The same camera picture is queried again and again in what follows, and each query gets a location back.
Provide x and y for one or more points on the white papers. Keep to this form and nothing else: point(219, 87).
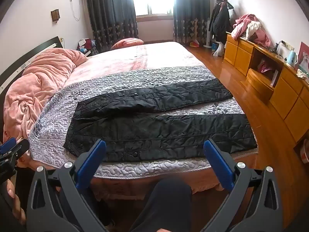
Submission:
point(274, 78)

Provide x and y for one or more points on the brown wall box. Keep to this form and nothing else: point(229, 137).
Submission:
point(55, 15)

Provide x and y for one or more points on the pink bag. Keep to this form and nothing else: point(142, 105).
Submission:
point(265, 67)

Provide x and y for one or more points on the black hanging jacket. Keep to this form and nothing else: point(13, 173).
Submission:
point(221, 21)

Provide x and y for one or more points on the bed with pink sheet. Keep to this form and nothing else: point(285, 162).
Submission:
point(157, 55)

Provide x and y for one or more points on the white tower fan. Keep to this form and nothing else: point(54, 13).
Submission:
point(208, 33)

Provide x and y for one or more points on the dark wooden headboard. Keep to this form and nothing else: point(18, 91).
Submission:
point(14, 62)

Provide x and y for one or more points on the black pants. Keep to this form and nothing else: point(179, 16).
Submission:
point(157, 135)

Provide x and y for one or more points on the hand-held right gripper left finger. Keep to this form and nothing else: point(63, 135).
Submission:
point(93, 159)

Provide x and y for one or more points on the white garment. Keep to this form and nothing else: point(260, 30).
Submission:
point(253, 29)

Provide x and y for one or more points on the person's left hand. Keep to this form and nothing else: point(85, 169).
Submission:
point(17, 205)

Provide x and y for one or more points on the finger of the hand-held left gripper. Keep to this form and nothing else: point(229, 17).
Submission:
point(17, 149)

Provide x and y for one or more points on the blue bucket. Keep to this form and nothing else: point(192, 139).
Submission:
point(215, 46)

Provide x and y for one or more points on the dark bedside table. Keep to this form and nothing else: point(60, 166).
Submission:
point(93, 52)

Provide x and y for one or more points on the red bag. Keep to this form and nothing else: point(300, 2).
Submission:
point(88, 44)

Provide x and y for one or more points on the white power strip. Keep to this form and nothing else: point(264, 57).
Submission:
point(287, 44)

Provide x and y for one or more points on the light blue kettle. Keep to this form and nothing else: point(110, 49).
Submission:
point(292, 58)

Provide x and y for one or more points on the pink fleece duvet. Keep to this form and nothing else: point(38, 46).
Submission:
point(41, 82)

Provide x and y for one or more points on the pink picture board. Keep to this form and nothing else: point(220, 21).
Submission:
point(304, 55)

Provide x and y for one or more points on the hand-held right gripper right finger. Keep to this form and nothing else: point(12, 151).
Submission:
point(217, 159)

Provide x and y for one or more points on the person's leg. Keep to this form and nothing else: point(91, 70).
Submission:
point(164, 203)

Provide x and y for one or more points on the grey quilted blanket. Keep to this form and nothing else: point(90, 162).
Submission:
point(55, 125)

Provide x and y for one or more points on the yellow wooden cabinet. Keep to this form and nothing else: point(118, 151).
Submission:
point(289, 94)

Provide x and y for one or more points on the yellow broom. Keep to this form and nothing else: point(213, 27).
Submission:
point(195, 42)

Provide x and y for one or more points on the white crumpled cloth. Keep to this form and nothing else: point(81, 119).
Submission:
point(303, 73)

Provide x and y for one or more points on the dark patterned curtain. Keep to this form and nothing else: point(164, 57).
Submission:
point(108, 12)
point(193, 12)

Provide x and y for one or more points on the pink clothes pile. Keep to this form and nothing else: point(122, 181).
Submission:
point(243, 23)

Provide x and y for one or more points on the pink pillow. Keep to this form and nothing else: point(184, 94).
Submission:
point(128, 44)

